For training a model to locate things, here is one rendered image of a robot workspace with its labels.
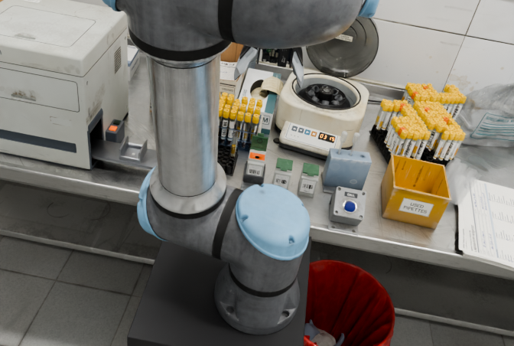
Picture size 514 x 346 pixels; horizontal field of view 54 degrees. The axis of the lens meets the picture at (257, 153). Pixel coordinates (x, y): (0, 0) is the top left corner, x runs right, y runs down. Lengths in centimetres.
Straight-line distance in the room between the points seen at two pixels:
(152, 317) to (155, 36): 53
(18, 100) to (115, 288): 109
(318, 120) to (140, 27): 90
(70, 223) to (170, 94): 145
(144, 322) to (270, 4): 60
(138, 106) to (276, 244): 86
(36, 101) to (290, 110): 63
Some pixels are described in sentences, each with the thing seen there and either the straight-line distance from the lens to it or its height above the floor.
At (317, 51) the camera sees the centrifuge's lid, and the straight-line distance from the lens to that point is 161.
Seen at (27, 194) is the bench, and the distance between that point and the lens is 214.
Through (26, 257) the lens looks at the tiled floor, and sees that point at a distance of 228.
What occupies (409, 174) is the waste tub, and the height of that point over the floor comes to 93.
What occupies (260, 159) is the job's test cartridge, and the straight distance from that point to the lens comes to 120.
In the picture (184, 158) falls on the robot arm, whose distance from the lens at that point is 66.
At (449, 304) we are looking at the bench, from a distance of 201.
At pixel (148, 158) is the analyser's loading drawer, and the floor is 92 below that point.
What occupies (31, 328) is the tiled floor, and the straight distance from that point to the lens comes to 207.
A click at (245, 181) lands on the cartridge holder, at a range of 123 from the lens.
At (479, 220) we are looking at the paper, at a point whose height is 89.
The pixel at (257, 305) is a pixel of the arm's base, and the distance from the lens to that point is 85.
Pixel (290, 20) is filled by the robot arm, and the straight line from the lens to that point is 47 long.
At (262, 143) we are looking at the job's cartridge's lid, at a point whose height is 97.
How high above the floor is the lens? 168
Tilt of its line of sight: 37 degrees down
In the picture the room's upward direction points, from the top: 10 degrees clockwise
